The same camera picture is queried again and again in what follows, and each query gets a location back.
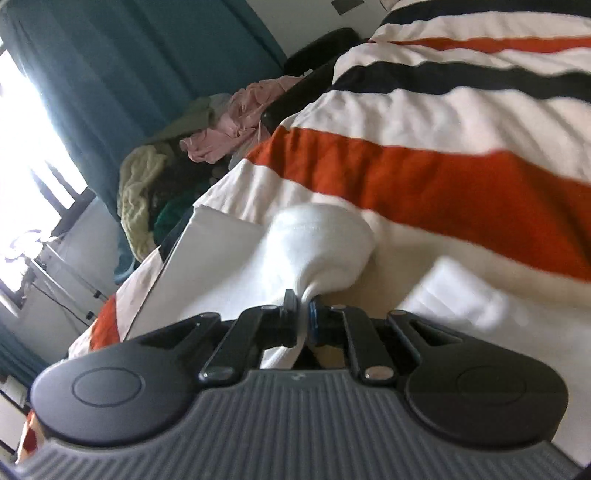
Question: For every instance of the striped blanket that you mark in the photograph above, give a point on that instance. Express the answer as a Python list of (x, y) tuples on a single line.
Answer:
[(438, 198)]

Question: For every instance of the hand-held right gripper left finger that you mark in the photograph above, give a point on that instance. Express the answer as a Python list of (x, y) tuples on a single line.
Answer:
[(290, 318)]

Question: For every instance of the white garment steamer stand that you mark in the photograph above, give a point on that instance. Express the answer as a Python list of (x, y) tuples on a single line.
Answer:
[(78, 281)]

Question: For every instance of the blue curtain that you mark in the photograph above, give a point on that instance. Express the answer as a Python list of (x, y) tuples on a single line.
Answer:
[(138, 69), (18, 350)]

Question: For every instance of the dark wall switch plate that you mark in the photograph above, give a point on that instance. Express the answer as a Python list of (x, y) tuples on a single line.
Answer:
[(347, 5)]

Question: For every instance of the olive garment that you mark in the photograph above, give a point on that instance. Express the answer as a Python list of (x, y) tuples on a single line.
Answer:
[(198, 115)]

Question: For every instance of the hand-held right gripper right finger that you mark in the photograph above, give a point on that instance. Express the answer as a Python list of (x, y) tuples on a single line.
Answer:
[(315, 323)]

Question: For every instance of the black armchair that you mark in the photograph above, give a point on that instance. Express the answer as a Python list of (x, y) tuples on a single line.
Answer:
[(318, 46)]

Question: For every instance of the white garment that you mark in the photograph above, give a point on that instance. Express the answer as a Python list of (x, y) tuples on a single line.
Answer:
[(318, 244)]

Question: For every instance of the dark framed window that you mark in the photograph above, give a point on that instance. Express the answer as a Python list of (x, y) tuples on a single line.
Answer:
[(27, 138)]

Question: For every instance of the dark green clothes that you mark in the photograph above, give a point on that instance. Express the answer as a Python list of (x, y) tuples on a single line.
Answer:
[(173, 217)]

